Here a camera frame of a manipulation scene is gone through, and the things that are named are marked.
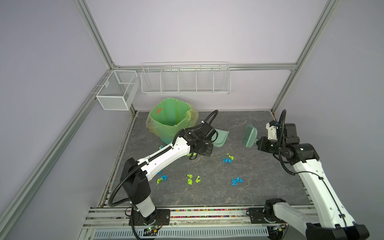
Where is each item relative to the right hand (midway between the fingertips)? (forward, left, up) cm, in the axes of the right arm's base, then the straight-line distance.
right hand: (259, 143), depth 74 cm
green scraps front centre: (-11, +36, -22) cm, 43 cm away
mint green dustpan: (+10, +16, -8) cm, 21 cm away
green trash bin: (+27, +50, -10) cm, 58 cm away
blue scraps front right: (-11, +10, -23) cm, 27 cm away
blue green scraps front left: (-9, +51, -22) cm, 57 cm away
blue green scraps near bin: (-6, +32, 0) cm, 33 cm away
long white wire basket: (+46, +39, +8) cm, 61 cm away
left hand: (-2, +26, -6) cm, 27 cm away
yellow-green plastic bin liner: (+27, +52, -9) cm, 60 cm away
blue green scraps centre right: (+1, +11, -22) cm, 25 cm away
